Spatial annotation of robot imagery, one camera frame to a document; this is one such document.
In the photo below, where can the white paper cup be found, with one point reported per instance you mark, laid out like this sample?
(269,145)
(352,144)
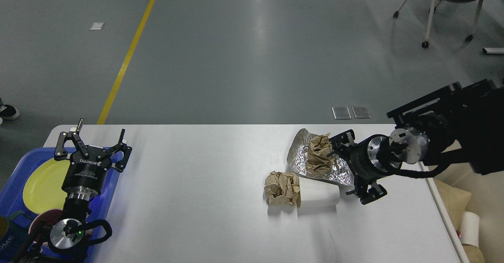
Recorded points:
(315,194)
(469,227)

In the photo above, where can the metal floor plate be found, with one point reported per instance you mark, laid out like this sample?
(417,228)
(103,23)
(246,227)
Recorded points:
(341,113)
(361,112)

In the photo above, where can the crumpled brown paper ball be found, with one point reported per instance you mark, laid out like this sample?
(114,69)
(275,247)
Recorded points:
(282,188)

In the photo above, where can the black and white shoe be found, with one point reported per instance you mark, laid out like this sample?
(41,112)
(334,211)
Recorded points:
(9,112)

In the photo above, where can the right metal floor plate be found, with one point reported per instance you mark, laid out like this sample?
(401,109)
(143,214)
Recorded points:
(361,112)

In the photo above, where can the beige plastic bin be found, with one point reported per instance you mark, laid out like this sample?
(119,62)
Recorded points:
(486,201)

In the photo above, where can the left metal floor plate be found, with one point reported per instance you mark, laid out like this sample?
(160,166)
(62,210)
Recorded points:
(341,113)

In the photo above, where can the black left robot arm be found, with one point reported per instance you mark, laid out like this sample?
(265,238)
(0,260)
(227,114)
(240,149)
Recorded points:
(73,232)

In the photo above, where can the white bar on floor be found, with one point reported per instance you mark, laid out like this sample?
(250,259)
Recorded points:
(493,51)

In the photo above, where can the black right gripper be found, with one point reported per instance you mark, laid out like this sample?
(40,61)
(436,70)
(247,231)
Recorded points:
(363,162)

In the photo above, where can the pink mug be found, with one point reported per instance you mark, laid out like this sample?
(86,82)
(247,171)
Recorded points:
(43,217)

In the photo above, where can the dark teal mug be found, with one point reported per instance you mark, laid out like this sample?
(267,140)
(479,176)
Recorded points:
(13,232)

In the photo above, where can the blue plastic tray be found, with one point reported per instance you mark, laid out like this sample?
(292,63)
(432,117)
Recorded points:
(11,197)

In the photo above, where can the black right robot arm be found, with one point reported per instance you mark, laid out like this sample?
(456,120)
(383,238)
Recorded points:
(451,125)

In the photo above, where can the brown paper bag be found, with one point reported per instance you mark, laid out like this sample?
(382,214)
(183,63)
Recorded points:
(455,201)

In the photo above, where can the crumpled brown paper on foil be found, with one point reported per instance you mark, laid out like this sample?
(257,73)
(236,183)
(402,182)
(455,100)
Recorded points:
(320,158)

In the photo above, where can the yellow plastic plate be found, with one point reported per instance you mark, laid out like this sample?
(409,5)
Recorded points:
(42,190)

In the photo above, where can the white floor marker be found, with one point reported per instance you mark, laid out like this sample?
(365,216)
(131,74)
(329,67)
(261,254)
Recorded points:
(97,25)

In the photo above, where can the aluminium foil sheet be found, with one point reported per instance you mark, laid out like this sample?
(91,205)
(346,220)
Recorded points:
(297,157)

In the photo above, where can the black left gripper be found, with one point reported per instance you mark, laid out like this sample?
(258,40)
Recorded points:
(87,174)

